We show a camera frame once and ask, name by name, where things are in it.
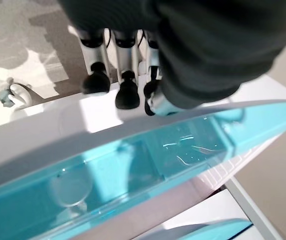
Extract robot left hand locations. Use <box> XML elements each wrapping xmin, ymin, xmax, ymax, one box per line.
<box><xmin>57</xmin><ymin>0</ymin><xmax>286</xmax><ymax>117</ymax></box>

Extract large blue-fronted cart drawer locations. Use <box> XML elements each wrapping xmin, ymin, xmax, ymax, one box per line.
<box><xmin>0</xmin><ymin>74</ymin><xmax>286</xmax><ymax>240</ymax></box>

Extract white blue medical cart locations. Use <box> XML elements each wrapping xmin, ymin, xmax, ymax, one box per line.
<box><xmin>0</xmin><ymin>72</ymin><xmax>286</xmax><ymax>240</ymax></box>

